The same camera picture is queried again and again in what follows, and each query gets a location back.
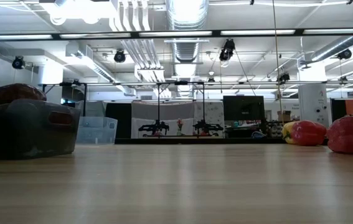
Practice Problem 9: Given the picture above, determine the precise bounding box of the yellow bell pepper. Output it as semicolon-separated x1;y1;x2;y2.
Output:
281;121;298;145

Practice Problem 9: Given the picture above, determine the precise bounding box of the dark red apple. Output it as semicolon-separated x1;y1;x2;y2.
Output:
49;111;73;125

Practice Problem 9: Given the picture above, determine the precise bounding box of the red bell pepper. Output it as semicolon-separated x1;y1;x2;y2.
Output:
326;115;353;155
289;120;327;147

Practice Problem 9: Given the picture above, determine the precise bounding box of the brown round item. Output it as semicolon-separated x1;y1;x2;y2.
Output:
0;83;48;106

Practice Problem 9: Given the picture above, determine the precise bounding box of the white cloth backdrop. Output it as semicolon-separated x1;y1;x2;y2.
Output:
131;101;226;139

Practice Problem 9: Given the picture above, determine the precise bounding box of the black partition panel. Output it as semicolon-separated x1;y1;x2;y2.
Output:
105;102;133;139
331;98;347;123

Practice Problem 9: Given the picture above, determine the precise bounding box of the black computer monitor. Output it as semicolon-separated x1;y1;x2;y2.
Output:
222;95;266;122

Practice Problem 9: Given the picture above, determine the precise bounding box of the LED light strip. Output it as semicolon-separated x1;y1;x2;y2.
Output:
0;34;54;40
303;29;353;34
138;30;213;37
59;32;132;39
220;29;296;35

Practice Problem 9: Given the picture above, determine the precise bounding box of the clear plastic bin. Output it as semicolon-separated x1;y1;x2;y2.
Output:
75;116;118;146

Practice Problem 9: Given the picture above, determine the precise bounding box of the grey storage cabinet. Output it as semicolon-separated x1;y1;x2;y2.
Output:
76;101;107;118

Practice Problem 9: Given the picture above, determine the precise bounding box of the white ceiling pipe bundle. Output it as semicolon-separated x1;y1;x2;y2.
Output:
109;0;166;83

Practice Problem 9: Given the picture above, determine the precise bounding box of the small cardboard box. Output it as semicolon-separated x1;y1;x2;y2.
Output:
277;110;292;123

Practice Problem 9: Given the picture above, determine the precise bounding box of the white column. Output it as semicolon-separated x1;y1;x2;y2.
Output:
298;83;329;128

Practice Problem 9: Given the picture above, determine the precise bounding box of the grey plastic basket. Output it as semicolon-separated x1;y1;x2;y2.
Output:
0;98;82;161

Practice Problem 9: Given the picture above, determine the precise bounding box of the black background rig frame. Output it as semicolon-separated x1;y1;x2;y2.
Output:
40;80;227;138

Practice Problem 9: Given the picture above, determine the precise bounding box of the black aluminium table frame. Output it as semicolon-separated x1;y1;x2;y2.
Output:
0;27;353;145

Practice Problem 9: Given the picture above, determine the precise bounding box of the white rectangular ceiling duct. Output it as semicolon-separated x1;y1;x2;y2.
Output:
65;43;136;96

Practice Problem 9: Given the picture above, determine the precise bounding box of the silver ventilation duct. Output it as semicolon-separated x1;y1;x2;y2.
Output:
300;34;353;68
165;0;210;63

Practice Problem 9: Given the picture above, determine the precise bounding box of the thin hanging cable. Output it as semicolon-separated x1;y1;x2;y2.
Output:
271;0;285;124

